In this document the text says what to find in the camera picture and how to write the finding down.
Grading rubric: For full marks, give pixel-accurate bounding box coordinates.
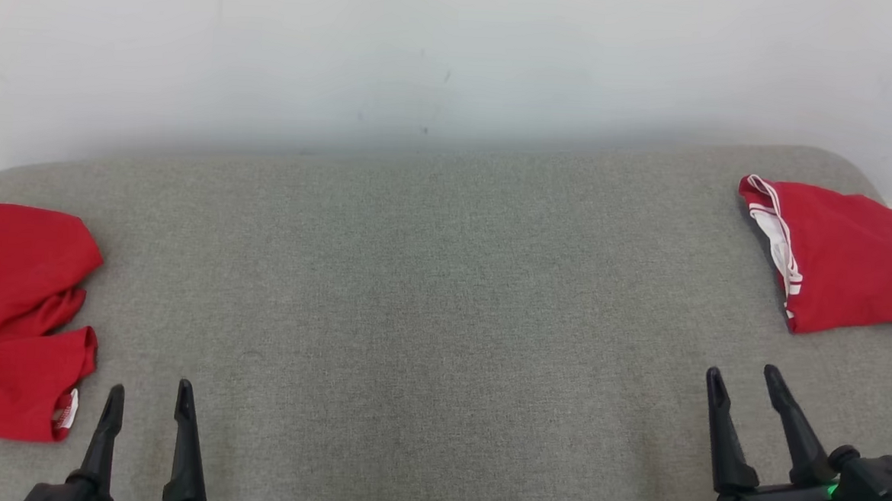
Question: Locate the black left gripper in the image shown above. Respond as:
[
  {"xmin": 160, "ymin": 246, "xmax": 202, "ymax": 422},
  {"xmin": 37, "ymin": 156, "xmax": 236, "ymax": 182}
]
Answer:
[{"xmin": 21, "ymin": 371, "xmax": 213, "ymax": 501}]

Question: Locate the red jersey with white trim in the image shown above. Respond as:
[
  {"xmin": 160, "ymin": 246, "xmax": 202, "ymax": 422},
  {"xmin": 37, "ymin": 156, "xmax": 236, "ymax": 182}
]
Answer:
[{"xmin": 731, "ymin": 174, "xmax": 892, "ymax": 339}]

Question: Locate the plain red garment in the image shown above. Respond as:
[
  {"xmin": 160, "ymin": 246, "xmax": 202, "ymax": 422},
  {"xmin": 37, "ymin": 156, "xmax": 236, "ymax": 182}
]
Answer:
[{"xmin": 0, "ymin": 204, "xmax": 107, "ymax": 445}]

